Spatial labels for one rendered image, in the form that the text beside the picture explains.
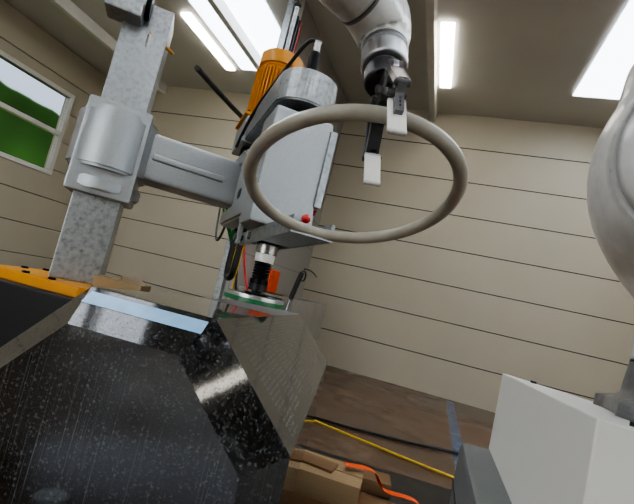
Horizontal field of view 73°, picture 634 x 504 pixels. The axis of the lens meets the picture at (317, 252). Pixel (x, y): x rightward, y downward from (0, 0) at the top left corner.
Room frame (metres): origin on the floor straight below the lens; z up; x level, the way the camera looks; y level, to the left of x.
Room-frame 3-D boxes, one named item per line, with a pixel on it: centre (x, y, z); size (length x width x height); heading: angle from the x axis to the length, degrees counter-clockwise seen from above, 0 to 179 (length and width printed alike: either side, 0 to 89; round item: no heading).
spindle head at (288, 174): (1.64, 0.21, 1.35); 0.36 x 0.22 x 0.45; 20
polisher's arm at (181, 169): (2.00, 0.82, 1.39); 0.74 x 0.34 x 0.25; 114
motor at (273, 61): (2.19, 0.39, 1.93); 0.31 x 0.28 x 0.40; 110
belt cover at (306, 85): (1.89, 0.30, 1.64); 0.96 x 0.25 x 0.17; 20
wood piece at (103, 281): (1.83, 0.76, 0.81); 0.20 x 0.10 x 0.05; 88
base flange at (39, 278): (1.92, 1.00, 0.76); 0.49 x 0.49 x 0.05; 80
